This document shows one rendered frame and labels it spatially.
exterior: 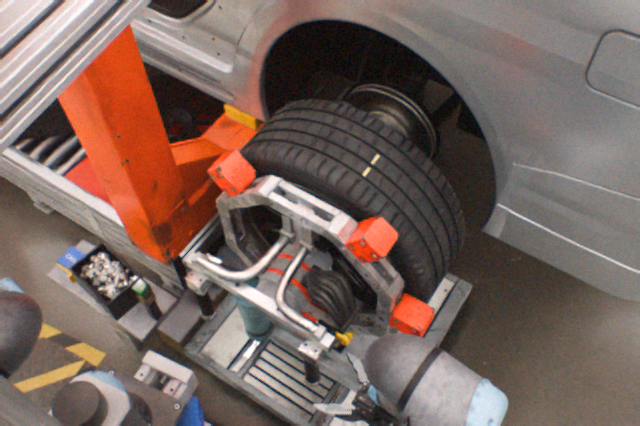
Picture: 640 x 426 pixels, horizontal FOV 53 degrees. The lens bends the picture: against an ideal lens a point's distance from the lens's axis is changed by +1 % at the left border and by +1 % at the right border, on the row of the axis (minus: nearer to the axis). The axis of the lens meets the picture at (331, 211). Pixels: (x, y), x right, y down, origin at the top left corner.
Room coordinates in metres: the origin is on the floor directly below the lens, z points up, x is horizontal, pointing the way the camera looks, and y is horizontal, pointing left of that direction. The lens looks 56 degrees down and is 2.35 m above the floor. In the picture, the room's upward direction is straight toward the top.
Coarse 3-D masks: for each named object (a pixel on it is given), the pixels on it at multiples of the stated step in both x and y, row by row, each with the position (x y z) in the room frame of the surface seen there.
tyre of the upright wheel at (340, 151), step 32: (288, 128) 1.06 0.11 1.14; (320, 128) 1.04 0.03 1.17; (352, 128) 1.03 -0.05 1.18; (384, 128) 1.04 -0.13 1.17; (256, 160) 0.99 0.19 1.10; (288, 160) 0.95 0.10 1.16; (320, 160) 0.93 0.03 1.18; (352, 160) 0.94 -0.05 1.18; (384, 160) 0.95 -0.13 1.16; (416, 160) 0.97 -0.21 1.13; (320, 192) 0.89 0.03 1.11; (352, 192) 0.85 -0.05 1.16; (384, 192) 0.87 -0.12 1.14; (416, 192) 0.89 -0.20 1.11; (448, 192) 0.93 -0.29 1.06; (416, 224) 0.82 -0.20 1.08; (448, 224) 0.87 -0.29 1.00; (416, 256) 0.76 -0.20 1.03; (448, 256) 0.82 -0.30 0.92; (320, 288) 0.90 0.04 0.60; (416, 288) 0.74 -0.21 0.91
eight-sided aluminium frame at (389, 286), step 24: (264, 192) 0.89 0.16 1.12; (288, 192) 0.89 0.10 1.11; (240, 216) 0.99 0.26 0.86; (312, 216) 0.82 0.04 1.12; (336, 216) 0.82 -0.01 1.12; (240, 240) 0.97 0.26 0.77; (336, 240) 0.76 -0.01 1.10; (360, 264) 0.73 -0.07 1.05; (384, 264) 0.75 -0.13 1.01; (384, 288) 0.70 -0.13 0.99; (312, 312) 0.81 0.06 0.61; (360, 312) 0.78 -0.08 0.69; (384, 312) 0.69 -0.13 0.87
